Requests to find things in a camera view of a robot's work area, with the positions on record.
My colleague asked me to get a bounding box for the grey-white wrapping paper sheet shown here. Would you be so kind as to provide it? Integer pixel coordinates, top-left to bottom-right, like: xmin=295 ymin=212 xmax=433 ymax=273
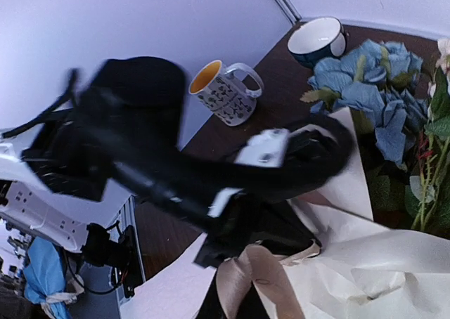
xmin=274 ymin=107 xmax=450 ymax=319

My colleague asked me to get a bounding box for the blue hydrangea bunch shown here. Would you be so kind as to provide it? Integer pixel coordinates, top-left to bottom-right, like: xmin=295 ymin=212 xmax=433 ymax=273
xmin=300 ymin=39 xmax=428 ymax=167

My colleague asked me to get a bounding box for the patterned mug with yellow inside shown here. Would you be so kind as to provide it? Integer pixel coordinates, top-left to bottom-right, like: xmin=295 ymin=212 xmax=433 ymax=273
xmin=188 ymin=60 xmax=264 ymax=127

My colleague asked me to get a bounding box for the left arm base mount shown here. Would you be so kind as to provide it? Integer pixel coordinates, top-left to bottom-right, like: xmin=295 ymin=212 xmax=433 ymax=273
xmin=81 ymin=222 xmax=145 ymax=299

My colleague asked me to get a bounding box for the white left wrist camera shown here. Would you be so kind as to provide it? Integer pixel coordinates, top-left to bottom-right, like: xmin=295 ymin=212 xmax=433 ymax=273
xmin=207 ymin=129 xmax=290 ymax=218

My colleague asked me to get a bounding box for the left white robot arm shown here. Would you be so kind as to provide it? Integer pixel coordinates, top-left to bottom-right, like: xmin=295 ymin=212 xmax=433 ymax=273
xmin=1 ymin=57 xmax=354 ymax=271

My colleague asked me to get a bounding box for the stack of pastel paper sheets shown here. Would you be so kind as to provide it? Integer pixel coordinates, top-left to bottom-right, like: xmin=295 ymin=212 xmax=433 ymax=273
xmin=120 ymin=234 xmax=215 ymax=319

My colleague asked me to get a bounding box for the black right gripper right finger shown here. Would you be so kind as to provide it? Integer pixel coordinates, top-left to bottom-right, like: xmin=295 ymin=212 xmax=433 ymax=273
xmin=237 ymin=284 xmax=270 ymax=319

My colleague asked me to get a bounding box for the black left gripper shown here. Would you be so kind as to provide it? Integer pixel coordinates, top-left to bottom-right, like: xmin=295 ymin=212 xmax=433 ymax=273
xmin=21 ymin=57 xmax=354 ymax=267

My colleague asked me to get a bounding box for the white bowl with dark outside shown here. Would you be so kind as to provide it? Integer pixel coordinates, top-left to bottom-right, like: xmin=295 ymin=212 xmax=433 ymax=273
xmin=288 ymin=17 xmax=347 ymax=69

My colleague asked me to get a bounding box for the beige ribbon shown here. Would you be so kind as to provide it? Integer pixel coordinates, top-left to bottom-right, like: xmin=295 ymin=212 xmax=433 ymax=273
xmin=217 ymin=241 xmax=321 ymax=318

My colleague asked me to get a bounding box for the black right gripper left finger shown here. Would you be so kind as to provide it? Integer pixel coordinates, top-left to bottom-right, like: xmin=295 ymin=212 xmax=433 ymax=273
xmin=200 ymin=274 xmax=227 ymax=319

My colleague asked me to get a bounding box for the left aluminium frame post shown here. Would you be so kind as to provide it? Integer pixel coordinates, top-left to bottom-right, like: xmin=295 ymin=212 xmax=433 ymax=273
xmin=274 ymin=0 xmax=302 ymax=26

